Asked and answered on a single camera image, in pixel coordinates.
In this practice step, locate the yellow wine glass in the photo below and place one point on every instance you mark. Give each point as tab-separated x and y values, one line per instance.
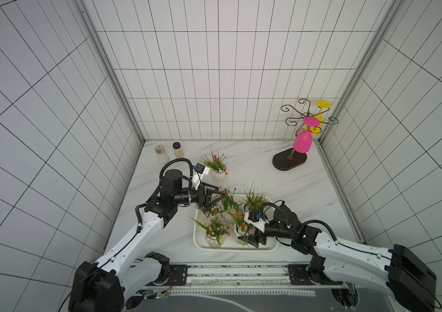
324	106

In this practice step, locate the pink wine glass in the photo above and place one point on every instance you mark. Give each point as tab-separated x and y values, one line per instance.
304	140

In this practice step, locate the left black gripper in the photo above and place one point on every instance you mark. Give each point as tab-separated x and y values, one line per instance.
206	202

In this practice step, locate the black metal glass rack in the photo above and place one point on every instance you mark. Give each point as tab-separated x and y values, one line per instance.
289	158

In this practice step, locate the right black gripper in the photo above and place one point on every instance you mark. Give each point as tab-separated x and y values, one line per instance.
264	233

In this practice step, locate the pink flower white pot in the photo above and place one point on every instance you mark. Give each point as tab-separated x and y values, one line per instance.
209	210

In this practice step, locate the white spice jar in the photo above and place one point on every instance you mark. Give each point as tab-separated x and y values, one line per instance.
161	154

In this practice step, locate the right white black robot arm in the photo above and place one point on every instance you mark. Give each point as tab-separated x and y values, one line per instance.
396	271

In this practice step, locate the black lid spice jar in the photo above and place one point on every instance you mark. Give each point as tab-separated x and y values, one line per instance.
178	150

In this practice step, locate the aluminium mounting rail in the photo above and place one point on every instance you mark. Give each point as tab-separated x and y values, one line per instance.
240	275

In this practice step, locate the white rectangular storage tray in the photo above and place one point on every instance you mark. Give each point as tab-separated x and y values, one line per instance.
232	245

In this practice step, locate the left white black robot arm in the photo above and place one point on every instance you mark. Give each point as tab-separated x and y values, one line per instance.
173	191

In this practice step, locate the red flower white pot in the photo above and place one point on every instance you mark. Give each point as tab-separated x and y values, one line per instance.
231	207

